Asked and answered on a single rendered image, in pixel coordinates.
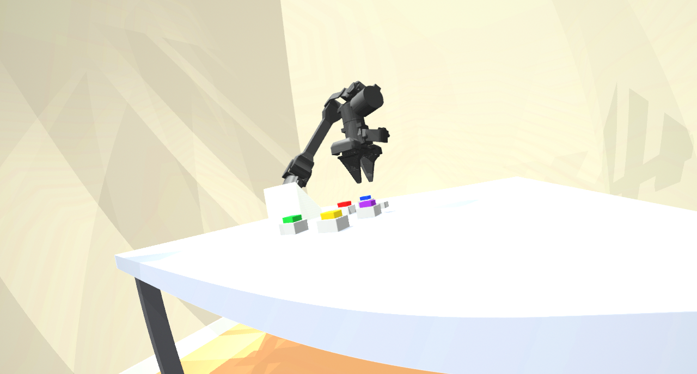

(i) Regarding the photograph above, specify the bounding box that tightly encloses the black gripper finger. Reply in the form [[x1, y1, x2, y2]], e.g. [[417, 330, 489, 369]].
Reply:
[[337, 151, 364, 184], [360, 154, 380, 182]]

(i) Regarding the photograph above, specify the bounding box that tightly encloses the red button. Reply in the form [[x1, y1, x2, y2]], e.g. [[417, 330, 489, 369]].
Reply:
[[335, 201, 356, 215]]

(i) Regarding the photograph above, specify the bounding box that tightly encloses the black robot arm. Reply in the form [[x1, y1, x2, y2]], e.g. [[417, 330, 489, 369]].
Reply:
[[282, 81, 390, 188]]

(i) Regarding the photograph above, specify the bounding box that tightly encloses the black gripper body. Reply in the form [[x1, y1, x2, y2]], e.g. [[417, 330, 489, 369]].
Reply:
[[330, 120, 382, 158]]

